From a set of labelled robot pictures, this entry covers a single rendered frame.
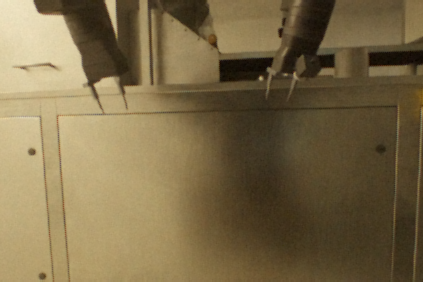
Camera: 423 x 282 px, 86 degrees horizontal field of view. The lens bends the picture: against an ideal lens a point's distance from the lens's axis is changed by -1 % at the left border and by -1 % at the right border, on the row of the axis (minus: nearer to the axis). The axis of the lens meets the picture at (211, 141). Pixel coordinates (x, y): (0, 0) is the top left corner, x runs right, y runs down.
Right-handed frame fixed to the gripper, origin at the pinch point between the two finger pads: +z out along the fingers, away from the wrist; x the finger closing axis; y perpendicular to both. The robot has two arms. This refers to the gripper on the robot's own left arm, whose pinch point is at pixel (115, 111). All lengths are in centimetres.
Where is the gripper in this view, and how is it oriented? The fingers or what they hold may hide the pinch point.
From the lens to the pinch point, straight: 49.6
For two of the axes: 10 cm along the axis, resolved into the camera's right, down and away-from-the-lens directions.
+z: 1.8, 8.8, 4.5
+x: -9.8, 1.3, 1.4
